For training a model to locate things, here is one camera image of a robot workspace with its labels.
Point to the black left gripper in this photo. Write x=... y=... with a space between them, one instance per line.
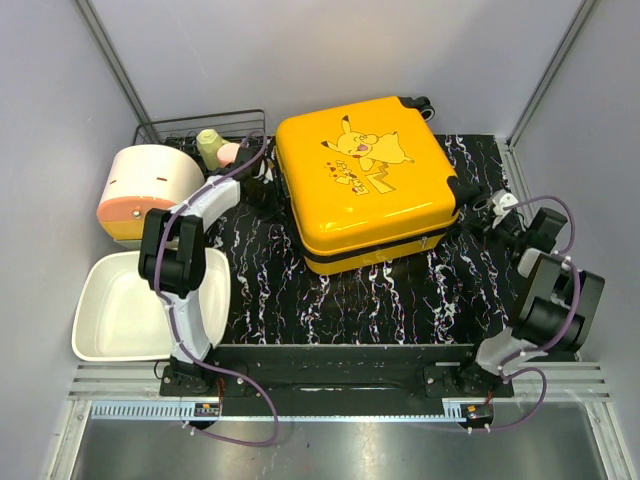
x=268 y=186

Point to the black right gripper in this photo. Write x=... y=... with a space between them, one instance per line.
x=490 y=234

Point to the yellow Pikachu suitcase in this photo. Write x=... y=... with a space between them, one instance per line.
x=368 y=182

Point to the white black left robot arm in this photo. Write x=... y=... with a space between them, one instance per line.
x=172 y=255

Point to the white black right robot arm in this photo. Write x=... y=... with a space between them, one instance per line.
x=555 y=309

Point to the pink cup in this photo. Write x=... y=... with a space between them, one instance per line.
x=227 y=153

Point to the pink yellow drawer box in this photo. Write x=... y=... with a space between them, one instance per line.
x=143 y=177

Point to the white plastic tray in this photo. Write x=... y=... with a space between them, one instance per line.
x=119 y=318

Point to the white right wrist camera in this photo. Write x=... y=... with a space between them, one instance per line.
x=501 y=203

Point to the black wire basket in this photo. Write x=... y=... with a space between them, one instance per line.
x=181 y=132

